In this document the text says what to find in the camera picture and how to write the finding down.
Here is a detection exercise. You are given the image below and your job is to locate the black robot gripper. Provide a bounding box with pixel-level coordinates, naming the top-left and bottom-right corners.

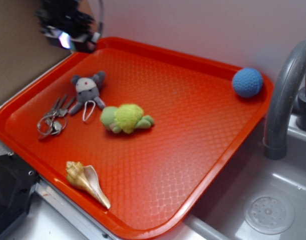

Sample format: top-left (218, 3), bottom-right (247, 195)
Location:
top-left (35, 0), bottom-right (101, 53)

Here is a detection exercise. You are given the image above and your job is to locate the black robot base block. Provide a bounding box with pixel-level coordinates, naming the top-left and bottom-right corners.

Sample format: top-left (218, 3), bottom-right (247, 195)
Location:
top-left (0, 152), bottom-right (39, 240)

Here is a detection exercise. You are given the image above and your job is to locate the blue textured ball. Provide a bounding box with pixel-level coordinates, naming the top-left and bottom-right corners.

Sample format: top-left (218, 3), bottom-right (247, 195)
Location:
top-left (232, 68), bottom-right (263, 98)

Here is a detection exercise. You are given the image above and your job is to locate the brown cardboard panel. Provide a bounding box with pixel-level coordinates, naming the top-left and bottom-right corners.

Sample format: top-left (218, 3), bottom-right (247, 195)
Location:
top-left (0, 0), bottom-right (103, 111)

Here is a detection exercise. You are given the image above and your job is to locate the silver key bunch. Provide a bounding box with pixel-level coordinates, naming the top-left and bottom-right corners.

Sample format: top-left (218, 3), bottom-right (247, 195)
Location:
top-left (37, 94), bottom-right (76, 140)

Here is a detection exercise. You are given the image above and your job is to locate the green plush turtle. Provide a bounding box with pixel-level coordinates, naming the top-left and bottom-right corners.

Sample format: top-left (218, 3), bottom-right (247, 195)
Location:
top-left (100, 104), bottom-right (155, 134)

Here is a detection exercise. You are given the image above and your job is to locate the orange plastic tray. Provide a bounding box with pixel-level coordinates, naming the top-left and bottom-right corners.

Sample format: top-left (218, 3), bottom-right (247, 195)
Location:
top-left (0, 37), bottom-right (273, 240)

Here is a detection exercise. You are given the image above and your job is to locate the beige conch seashell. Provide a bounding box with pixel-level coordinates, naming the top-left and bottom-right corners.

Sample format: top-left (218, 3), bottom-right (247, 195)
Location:
top-left (66, 161), bottom-right (111, 210)

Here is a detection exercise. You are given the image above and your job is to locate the grey toy faucet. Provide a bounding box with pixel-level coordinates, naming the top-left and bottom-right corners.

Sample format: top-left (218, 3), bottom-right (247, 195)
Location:
top-left (263, 40), bottom-right (306, 160)

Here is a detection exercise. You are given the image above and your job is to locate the grey toy sink basin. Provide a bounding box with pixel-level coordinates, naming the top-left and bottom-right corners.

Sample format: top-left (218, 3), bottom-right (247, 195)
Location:
top-left (185, 112), bottom-right (306, 240)

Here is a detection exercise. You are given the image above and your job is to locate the grey plush mouse keychain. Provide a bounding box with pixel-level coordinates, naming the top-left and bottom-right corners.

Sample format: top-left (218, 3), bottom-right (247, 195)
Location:
top-left (69, 71), bottom-right (106, 122)

